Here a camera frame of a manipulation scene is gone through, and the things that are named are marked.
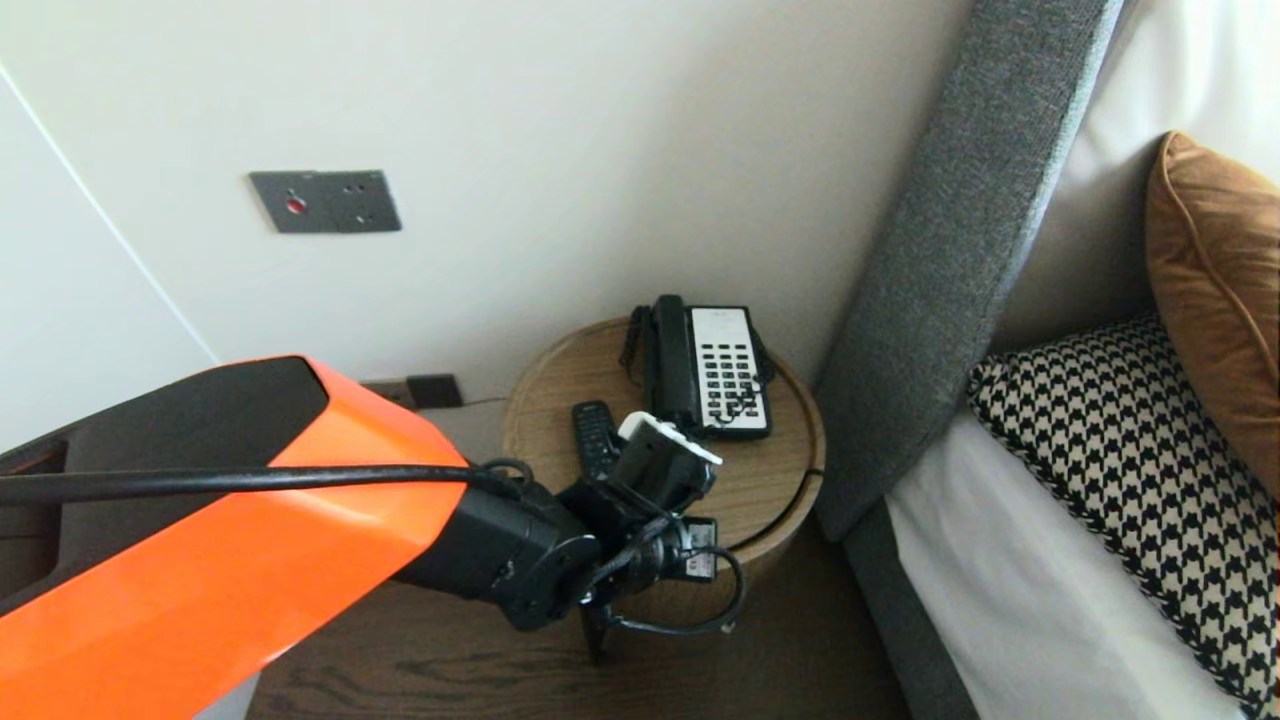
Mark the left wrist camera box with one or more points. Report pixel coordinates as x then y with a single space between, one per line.
692 555

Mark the grey upholstered bed frame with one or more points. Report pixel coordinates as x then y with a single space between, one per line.
900 620

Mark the white bed pillow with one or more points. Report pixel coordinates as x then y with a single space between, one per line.
1190 70

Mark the round wooden bedside table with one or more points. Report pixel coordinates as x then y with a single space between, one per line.
760 470
775 545

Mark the black white-capped left gripper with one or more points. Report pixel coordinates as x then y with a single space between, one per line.
660 470

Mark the beige wall socket plate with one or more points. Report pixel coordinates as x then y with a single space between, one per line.
390 392

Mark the black TV remote control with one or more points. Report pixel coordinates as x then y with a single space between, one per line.
594 440

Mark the brown velvet pillow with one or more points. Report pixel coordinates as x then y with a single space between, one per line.
1220 300

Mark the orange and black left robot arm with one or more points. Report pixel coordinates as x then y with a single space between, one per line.
250 560

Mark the black telephone handset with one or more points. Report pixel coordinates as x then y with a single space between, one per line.
672 360

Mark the black metal table legs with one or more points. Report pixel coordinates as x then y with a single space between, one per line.
597 640

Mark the grey fabric headboard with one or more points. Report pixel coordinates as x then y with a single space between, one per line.
950 250

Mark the black and white desk telephone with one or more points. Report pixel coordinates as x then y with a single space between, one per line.
730 370

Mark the grey wall switch panel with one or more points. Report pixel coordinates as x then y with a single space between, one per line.
325 200

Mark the dark grey wall power socket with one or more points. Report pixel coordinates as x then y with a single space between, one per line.
435 390

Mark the black white houndstooth pillow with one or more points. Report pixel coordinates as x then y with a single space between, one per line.
1130 450

